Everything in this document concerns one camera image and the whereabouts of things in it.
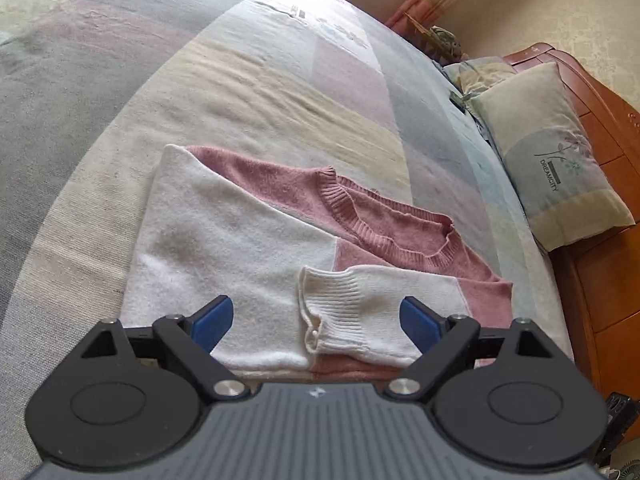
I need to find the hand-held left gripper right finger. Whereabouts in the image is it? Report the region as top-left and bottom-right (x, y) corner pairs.
(384, 296), (557, 402)

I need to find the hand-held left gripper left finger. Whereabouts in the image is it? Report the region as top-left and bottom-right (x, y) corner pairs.
(81, 295), (249, 402)

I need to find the pink and white sweater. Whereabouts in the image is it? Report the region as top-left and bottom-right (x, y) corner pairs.
(120, 144), (515, 381)

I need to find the wooden headboard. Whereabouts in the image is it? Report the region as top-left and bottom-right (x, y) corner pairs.
(502, 42), (640, 411)

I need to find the large printed pillow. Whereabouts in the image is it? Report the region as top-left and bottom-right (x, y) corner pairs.
(470, 62), (636, 253)

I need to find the bed with patchwork sheet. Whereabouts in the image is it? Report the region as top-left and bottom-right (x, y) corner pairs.
(0, 0), (576, 480)

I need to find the small printed pillow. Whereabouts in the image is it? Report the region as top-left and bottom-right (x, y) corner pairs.
(442, 55), (518, 96)

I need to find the grey cloth bundle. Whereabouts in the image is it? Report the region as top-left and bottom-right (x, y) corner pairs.
(427, 25), (463, 58)

